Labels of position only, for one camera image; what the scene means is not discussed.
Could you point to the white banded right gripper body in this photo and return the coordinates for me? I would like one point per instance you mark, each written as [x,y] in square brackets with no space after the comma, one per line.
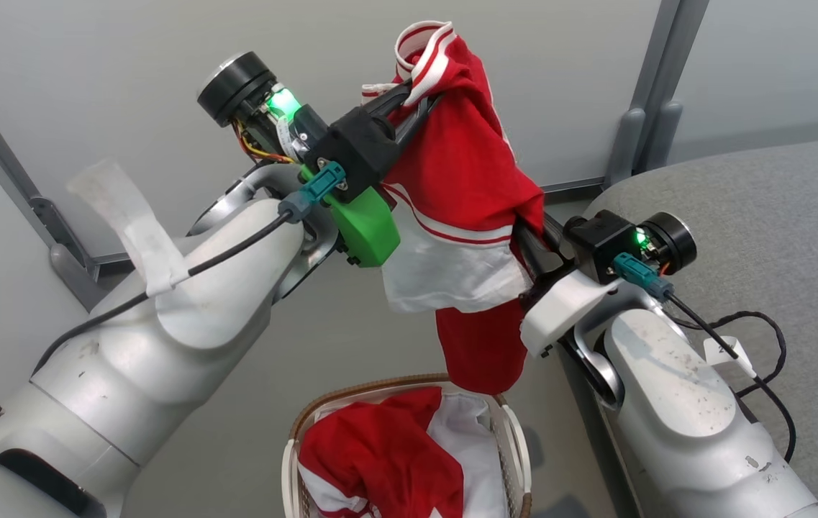
[560,309]

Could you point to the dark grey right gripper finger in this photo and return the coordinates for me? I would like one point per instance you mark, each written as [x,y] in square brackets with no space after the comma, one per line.
[554,237]
[529,250]

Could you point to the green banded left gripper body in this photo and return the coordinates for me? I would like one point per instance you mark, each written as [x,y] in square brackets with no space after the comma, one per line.
[371,229]

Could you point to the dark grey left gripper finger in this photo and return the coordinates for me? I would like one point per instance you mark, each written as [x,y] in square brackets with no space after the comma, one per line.
[417,121]
[393,98]

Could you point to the red white sports garment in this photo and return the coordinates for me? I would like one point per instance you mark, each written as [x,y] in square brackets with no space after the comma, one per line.
[380,450]
[460,162]

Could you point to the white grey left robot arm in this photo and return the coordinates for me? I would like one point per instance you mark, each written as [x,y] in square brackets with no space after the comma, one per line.
[114,374]

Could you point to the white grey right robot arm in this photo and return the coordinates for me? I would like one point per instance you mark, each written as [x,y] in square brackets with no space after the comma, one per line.
[675,403]

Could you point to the white woven laundry basket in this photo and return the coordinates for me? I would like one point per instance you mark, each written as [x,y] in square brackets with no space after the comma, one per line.
[518,446]

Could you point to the translucent white tape strip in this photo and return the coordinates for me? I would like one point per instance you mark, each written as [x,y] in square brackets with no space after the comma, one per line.
[137,226]

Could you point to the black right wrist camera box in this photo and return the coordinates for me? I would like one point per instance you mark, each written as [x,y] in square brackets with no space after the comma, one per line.
[601,243]

